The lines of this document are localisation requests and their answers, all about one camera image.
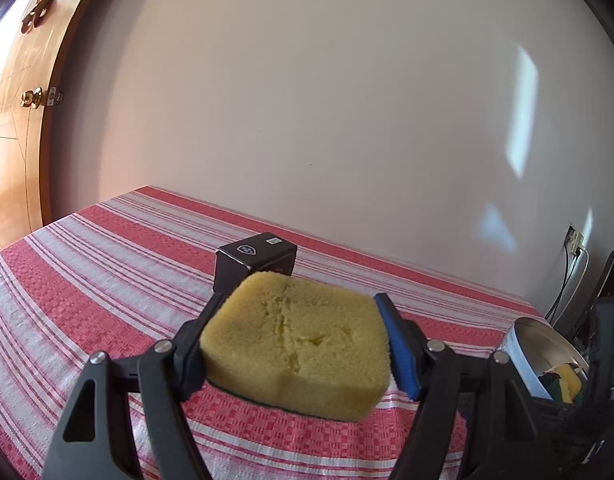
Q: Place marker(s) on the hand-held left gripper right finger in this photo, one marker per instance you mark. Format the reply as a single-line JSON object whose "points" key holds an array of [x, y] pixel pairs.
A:
{"points": [[402, 355]]}

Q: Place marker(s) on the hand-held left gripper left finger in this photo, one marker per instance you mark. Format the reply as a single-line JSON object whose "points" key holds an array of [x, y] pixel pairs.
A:
{"points": [[189, 360]]}

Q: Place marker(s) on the green and yellow scouring sponge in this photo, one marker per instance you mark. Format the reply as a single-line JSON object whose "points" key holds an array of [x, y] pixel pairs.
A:
{"points": [[567, 377]]}

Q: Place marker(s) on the silver tin can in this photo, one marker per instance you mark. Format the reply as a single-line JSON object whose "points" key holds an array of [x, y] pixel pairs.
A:
{"points": [[527, 345]]}

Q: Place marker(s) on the thick yellow sponge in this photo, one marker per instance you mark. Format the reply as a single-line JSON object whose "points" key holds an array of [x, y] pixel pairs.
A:
{"points": [[297, 340]]}

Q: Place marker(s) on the red striped desktop tablecloth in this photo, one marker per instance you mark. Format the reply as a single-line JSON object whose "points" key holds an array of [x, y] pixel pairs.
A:
{"points": [[97, 270]]}

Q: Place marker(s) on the black cardboard box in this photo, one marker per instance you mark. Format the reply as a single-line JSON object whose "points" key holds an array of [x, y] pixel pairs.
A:
{"points": [[247, 260]]}

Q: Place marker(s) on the black monitor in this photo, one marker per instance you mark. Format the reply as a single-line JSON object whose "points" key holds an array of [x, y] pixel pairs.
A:
{"points": [[607, 280]]}

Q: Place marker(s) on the wooden door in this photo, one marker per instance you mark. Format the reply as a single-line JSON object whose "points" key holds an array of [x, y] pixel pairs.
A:
{"points": [[22, 160]]}

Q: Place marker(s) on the metal door latch plate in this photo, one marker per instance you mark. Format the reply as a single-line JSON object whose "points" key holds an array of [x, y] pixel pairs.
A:
{"points": [[55, 96]]}

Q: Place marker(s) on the brass door knob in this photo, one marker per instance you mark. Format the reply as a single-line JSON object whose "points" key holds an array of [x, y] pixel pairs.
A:
{"points": [[31, 98]]}

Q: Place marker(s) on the wall socket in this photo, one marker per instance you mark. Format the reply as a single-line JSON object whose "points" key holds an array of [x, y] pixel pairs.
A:
{"points": [[575, 238]]}

